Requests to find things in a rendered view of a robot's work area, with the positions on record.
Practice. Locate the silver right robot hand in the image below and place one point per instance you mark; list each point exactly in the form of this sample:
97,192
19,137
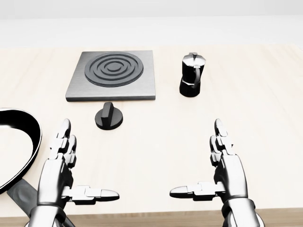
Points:
233,176

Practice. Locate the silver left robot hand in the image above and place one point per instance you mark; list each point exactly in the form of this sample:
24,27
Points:
53,176

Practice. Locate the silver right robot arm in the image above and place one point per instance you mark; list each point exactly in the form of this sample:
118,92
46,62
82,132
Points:
240,214

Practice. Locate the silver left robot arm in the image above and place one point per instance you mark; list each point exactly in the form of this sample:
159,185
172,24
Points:
46,216

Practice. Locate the round black stove knob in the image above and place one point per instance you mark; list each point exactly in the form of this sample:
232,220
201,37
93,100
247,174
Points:
109,116

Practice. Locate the flat dark stove plate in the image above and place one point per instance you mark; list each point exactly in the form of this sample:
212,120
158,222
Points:
112,76

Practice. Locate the black frying pan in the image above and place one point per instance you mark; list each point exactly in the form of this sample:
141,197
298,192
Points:
20,151

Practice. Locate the black moka pot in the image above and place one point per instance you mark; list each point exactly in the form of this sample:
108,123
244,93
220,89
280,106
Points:
191,75

